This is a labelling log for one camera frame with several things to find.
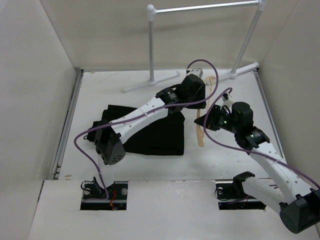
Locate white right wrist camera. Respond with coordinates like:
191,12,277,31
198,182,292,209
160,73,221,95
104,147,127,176
222,92,234,109

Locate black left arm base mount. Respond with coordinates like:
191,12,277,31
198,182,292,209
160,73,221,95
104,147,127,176
80,178,128,211

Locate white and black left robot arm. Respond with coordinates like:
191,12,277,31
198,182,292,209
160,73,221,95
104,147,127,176
93,72,206,165

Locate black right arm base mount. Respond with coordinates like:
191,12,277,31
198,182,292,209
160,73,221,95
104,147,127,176
214,180,266,211

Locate beige plastic hanger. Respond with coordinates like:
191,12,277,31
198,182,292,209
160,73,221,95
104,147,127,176
195,76,216,148

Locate black trousers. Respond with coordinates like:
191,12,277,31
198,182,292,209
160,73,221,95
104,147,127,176
101,104,185,156

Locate white and silver clothes rack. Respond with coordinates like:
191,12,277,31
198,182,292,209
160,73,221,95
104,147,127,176
121,0,269,94

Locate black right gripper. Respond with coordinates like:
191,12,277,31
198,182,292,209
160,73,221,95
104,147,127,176
193,104,240,134

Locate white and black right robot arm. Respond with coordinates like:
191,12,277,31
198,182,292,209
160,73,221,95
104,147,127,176
194,102,320,234

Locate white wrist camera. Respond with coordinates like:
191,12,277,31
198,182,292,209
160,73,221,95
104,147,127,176
222,92,234,109
186,68,203,79

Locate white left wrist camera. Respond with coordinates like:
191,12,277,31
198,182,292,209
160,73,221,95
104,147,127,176
186,68,203,79

